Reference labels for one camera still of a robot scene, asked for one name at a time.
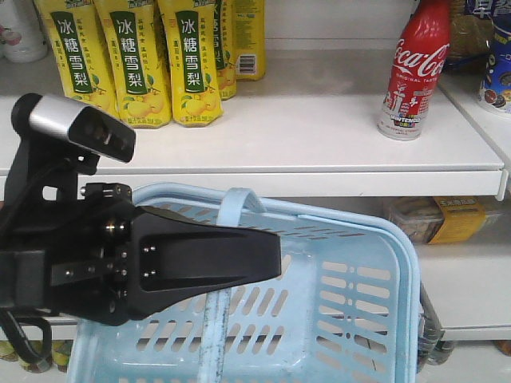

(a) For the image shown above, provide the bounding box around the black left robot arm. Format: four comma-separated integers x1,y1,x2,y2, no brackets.
1,184,281,326

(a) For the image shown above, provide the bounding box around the white shelf unit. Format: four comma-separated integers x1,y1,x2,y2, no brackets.
0,35,511,344

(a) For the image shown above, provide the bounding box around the blue oreo cup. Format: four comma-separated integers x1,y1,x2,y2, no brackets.
477,14,510,118

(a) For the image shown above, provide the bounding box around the white peach drink bottle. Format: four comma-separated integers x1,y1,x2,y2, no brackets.
1,0,48,63

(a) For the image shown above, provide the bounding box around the boxed snack yellow label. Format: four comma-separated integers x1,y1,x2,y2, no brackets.
384,196,510,244

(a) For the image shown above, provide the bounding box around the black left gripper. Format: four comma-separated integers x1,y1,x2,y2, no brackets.
1,184,135,326

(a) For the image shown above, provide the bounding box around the clear water bottle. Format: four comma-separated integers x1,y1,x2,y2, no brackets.
417,313,457,373

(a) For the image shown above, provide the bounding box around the light blue plastic basket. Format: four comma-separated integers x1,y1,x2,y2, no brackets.
67,183,420,382

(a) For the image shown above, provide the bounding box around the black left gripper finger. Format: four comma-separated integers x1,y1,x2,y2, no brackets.
128,206,281,319

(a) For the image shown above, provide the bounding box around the yellow pear drink bottle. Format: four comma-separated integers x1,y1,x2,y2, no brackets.
93,0,172,128
35,1,118,116
157,1,223,128

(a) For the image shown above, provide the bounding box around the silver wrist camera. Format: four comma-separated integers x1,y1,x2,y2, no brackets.
29,94,136,163

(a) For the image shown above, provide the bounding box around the red coca-cola bottle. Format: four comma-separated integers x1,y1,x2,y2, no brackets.
378,1,450,141

